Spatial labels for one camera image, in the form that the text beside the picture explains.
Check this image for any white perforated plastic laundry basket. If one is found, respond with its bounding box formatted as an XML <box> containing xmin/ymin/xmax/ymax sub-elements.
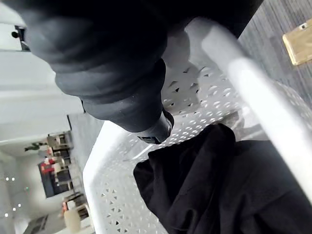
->
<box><xmin>82</xmin><ymin>17</ymin><xmax>312</xmax><ymax>234</ymax></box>

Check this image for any black clothing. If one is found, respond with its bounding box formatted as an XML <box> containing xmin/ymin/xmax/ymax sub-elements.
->
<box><xmin>133</xmin><ymin>123</ymin><xmax>312</xmax><ymax>234</ymax></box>

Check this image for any dark shelving unit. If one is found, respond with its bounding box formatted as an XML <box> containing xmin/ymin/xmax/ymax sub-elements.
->
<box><xmin>36</xmin><ymin>131</ymin><xmax>75</xmax><ymax>199</ymax></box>

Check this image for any white plastic container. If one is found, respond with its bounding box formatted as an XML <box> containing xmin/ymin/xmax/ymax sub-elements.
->
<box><xmin>63</xmin><ymin>210</ymin><xmax>81</xmax><ymax>234</ymax></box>

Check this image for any yellow wooden board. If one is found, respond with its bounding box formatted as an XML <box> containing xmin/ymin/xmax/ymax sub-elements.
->
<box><xmin>282</xmin><ymin>19</ymin><xmax>312</xmax><ymax>66</ymax></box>

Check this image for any black wall fixture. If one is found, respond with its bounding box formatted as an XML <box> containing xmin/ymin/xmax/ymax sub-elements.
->
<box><xmin>11</xmin><ymin>24</ymin><xmax>31</xmax><ymax>52</ymax></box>

